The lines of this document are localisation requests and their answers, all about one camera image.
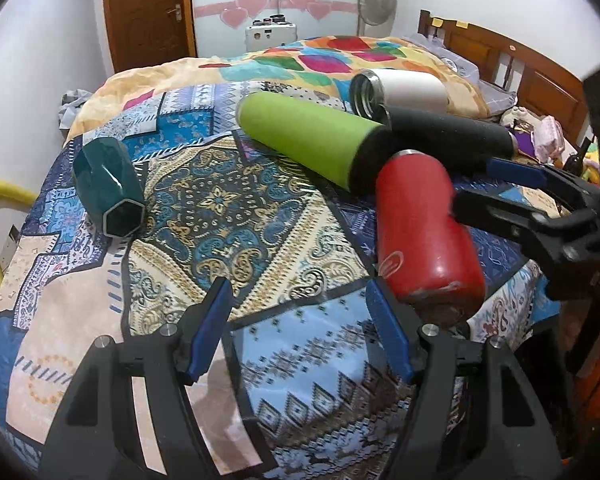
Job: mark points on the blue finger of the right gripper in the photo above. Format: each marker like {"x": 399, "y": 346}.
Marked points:
{"x": 520, "y": 222}
{"x": 535, "y": 174}

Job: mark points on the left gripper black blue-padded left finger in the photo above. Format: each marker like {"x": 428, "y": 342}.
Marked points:
{"x": 161, "y": 406}

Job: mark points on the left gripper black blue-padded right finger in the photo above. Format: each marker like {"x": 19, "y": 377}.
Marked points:
{"x": 473, "y": 413}

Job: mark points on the red metal bottle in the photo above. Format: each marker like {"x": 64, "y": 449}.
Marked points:
{"x": 427, "y": 258}

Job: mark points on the teal faceted cup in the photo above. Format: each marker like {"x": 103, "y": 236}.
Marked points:
{"x": 108, "y": 187}

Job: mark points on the wooden headboard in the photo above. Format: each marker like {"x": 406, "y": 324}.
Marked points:
{"x": 540, "y": 84}

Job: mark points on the grey pillow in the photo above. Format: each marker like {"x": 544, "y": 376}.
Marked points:
{"x": 497, "y": 100}

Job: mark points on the green bottle with black cap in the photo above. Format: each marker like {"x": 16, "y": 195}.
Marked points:
{"x": 343, "y": 148}

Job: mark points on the white thermos bottle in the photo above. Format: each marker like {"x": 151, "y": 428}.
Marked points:
{"x": 373, "y": 92}

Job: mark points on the blue patchwork blanket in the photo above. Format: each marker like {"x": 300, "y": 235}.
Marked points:
{"x": 301, "y": 389}

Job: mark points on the colourful patch duvet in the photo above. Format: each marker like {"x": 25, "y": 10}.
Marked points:
{"x": 326, "y": 64}

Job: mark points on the standing electric fan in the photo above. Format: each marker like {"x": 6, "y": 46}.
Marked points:
{"x": 376, "y": 17}

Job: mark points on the grey clothes pile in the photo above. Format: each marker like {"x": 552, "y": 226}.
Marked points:
{"x": 70, "y": 105}

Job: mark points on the brown wooden door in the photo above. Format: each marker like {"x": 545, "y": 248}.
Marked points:
{"x": 148, "y": 32}

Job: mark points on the wall power socket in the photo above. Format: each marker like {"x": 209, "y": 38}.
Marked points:
{"x": 9, "y": 248}

